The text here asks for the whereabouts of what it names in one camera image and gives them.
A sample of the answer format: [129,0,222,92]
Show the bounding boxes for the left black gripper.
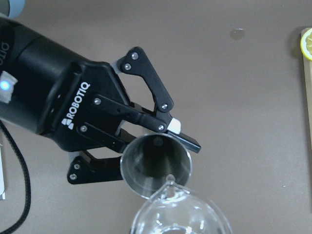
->
[0,18,129,152]

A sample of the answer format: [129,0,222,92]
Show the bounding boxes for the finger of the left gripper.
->
[91,46,202,154]
[67,122,136,185]

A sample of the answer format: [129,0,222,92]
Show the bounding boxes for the steel jigger shaker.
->
[120,134,192,199]

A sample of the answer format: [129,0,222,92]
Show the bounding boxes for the clear glass measuring cup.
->
[130,174,233,234]

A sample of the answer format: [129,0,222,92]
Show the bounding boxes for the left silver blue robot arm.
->
[0,0,200,189]

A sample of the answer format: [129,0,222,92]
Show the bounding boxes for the wooden cutting board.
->
[301,27,312,234]

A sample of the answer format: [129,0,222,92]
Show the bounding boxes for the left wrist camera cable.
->
[0,120,32,234]

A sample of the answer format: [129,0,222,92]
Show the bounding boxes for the lemon slice near handle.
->
[300,28,312,61]

